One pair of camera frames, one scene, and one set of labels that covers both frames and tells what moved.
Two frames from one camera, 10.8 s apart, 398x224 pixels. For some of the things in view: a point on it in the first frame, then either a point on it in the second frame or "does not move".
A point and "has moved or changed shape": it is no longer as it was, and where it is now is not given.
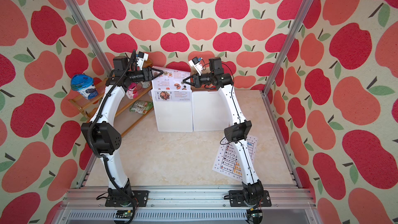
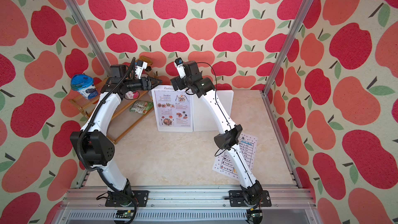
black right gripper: [196, 81] -> [180, 82]
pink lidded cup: [132, 91] does not move
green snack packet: [141, 107] does not move
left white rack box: [173, 110] does not move
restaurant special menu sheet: [169, 86] has moved or changed shape
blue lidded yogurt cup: [84, 84] does not move
